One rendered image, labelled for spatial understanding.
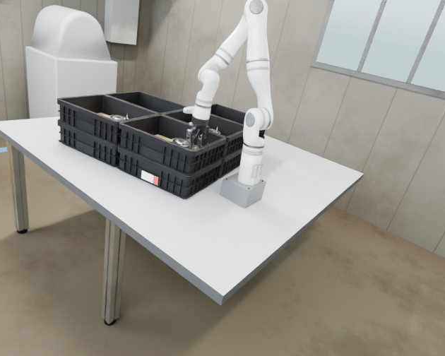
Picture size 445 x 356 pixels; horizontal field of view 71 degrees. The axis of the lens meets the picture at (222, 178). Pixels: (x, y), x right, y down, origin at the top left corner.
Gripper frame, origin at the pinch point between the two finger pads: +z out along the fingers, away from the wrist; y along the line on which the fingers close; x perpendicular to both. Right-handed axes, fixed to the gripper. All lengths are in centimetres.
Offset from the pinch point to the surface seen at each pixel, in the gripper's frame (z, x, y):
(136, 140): 0.3, 16.4, -20.5
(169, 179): 10.3, -3.2, -18.6
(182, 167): 2.2, -8.4, -17.7
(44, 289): 88, 39, -52
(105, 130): 1.8, 33.7, -23.3
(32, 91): 53, 233, 46
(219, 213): 15.7, -28.4, -14.0
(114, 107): 3, 60, 2
